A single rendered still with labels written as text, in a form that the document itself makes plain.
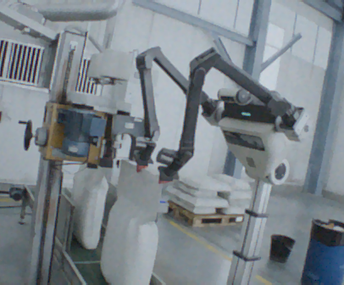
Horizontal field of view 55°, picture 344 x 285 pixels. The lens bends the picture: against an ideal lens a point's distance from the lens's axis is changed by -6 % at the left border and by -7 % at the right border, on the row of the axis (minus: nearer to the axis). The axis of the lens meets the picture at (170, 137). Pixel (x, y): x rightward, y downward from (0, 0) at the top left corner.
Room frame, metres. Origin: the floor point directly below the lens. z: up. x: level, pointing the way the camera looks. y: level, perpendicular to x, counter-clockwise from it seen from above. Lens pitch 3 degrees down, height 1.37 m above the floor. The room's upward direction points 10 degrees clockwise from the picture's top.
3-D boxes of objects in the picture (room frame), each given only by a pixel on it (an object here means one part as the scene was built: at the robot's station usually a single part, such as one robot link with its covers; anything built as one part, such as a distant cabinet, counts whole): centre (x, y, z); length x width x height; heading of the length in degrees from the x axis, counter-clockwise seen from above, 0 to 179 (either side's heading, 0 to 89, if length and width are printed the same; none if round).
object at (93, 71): (2.14, 0.51, 1.61); 0.15 x 0.14 x 0.17; 32
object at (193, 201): (4.89, -0.64, 0.32); 0.66 x 0.43 x 0.15; 124
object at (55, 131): (2.05, 0.59, 1.18); 0.34 x 0.25 x 0.31; 122
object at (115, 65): (1.92, 0.37, 1.61); 0.17 x 0.17 x 0.17
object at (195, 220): (5.22, -0.77, 0.07); 1.20 x 0.82 x 0.14; 124
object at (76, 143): (1.83, 0.49, 1.21); 0.15 x 0.15 x 0.25
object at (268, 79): (8.35, -2.08, 2.30); 0.57 x 0.01 x 3.60; 122
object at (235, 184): (5.42, -1.04, 0.56); 0.67 x 0.43 x 0.15; 32
